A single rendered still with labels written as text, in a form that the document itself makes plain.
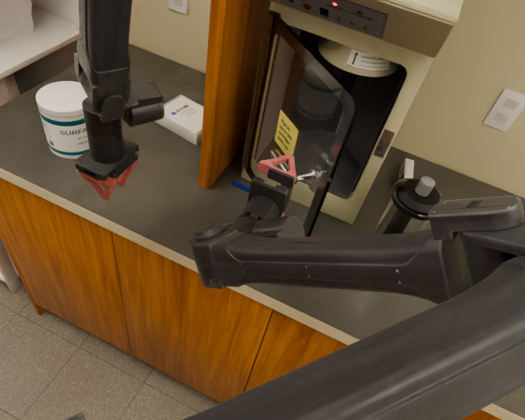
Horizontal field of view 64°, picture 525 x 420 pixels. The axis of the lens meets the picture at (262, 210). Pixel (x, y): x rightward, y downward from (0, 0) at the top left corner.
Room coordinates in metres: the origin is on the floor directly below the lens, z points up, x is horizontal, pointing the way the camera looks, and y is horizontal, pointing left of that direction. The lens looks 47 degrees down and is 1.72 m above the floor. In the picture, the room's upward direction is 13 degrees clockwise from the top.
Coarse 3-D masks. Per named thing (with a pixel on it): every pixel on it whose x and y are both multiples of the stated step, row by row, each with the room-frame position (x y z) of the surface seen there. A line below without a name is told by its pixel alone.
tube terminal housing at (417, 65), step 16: (288, 16) 0.82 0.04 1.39; (304, 16) 0.81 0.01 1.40; (320, 32) 0.80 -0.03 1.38; (336, 32) 0.80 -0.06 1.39; (352, 32) 0.79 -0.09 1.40; (368, 48) 0.78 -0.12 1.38; (384, 48) 0.77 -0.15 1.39; (400, 48) 0.77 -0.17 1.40; (400, 64) 0.77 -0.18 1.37; (416, 64) 0.76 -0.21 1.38; (416, 80) 0.76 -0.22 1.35; (400, 96) 0.76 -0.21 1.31; (400, 112) 0.76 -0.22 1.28; (384, 128) 0.76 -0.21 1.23; (368, 160) 0.76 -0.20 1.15; (368, 176) 0.76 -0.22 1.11; (352, 192) 0.79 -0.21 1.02; (336, 208) 0.77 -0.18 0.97; (352, 208) 0.76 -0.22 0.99
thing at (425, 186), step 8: (400, 184) 0.67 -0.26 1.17; (408, 184) 0.67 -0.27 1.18; (416, 184) 0.67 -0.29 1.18; (424, 184) 0.65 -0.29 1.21; (432, 184) 0.65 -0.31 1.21; (400, 192) 0.65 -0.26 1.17; (408, 192) 0.64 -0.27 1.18; (416, 192) 0.65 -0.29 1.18; (424, 192) 0.64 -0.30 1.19; (432, 192) 0.66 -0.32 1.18; (408, 200) 0.63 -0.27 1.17; (416, 200) 0.63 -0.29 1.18; (424, 200) 0.63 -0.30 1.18; (432, 200) 0.64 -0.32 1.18; (440, 200) 0.65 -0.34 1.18; (416, 208) 0.61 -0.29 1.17; (424, 208) 0.62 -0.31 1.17
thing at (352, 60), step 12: (324, 48) 0.85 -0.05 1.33; (336, 48) 0.83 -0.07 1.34; (348, 48) 0.82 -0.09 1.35; (336, 60) 0.81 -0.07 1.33; (348, 60) 0.81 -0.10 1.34; (360, 60) 0.81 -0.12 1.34; (372, 60) 0.81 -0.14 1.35; (384, 60) 0.82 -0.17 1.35; (360, 72) 0.80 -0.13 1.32; (372, 72) 0.80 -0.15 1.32; (384, 72) 0.82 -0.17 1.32
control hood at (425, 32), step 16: (272, 0) 0.80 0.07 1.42; (352, 0) 0.70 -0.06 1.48; (368, 0) 0.68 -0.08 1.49; (384, 0) 0.67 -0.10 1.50; (400, 0) 0.67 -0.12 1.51; (416, 0) 0.67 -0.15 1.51; (432, 0) 0.69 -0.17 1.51; (448, 0) 0.71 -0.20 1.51; (400, 16) 0.68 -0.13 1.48; (416, 16) 0.66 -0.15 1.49; (432, 16) 0.65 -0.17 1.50; (448, 16) 0.65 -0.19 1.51; (384, 32) 0.73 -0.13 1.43; (400, 32) 0.71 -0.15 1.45; (416, 32) 0.69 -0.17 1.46; (432, 32) 0.68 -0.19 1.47; (448, 32) 0.67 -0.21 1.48; (416, 48) 0.73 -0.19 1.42; (432, 48) 0.71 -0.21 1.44
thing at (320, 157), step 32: (288, 32) 0.75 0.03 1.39; (288, 64) 0.73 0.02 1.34; (320, 64) 0.66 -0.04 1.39; (288, 96) 0.71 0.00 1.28; (320, 96) 0.64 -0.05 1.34; (352, 96) 0.58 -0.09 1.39; (256, 128) 0.79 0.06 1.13; (320, 128) 0.62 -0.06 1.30; (256, 160) 0.77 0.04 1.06; (320, 160) 0.60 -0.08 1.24; (320, 192) 0.57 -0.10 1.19
